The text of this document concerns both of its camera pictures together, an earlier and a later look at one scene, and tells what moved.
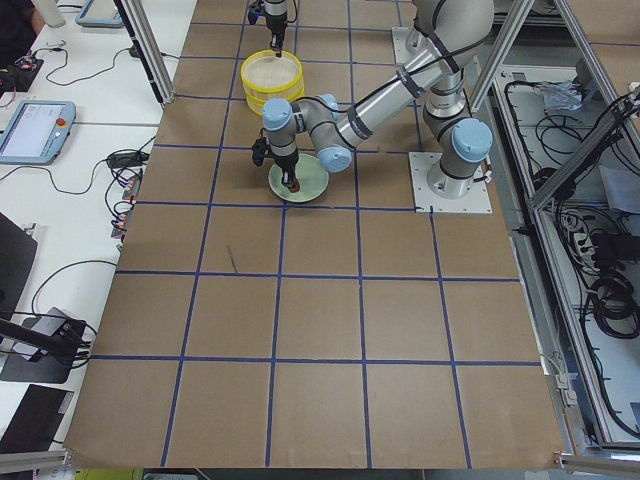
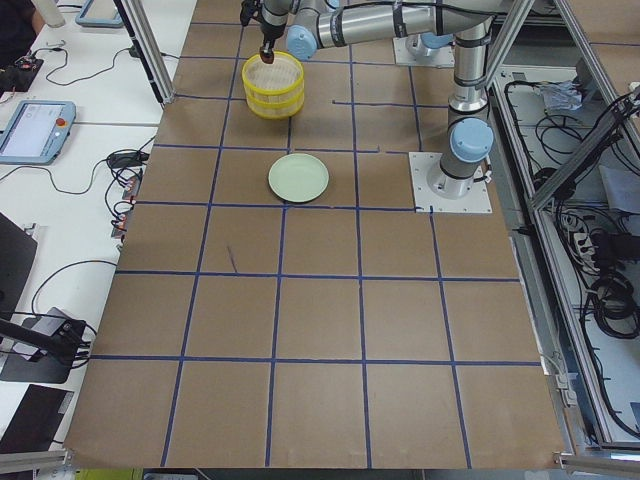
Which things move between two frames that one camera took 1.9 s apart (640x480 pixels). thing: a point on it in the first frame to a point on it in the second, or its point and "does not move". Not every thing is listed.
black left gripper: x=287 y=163 to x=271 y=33
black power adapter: x=127 y=159 does not move
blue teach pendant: x=37 y=133 does not move
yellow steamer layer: x=268 y=76 does not move
